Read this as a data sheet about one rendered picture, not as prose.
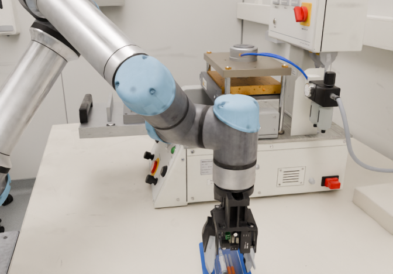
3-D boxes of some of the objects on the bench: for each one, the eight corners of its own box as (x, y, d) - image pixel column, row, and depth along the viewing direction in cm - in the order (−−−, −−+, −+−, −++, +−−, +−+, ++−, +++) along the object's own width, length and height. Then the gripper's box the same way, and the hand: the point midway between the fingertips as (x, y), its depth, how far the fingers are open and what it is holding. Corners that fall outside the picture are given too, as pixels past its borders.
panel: (148, 157, 129) (170, 109, 125) (154, 204, 102) (182, 144, 97) (143, 156, 129) (165, 107, 124) (147, 202, 101) (175, 141, 96)
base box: (294, 146, 140) (298, 102, 134) (348, 199, 105) (357, 141, 99) (148, 156, 131) (146, 109, 125) (155, 217, 97) (152, 156, 91)
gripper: (199, 199, 62) (199, 299, 69) (278, 195, 63) (269, 295, 70) (195, 174, 70) (195, 266, 77) (265, 171, 71) (258, 263, 78)
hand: (228, 265), depth 76 cm, fingers open, 6 cm apart
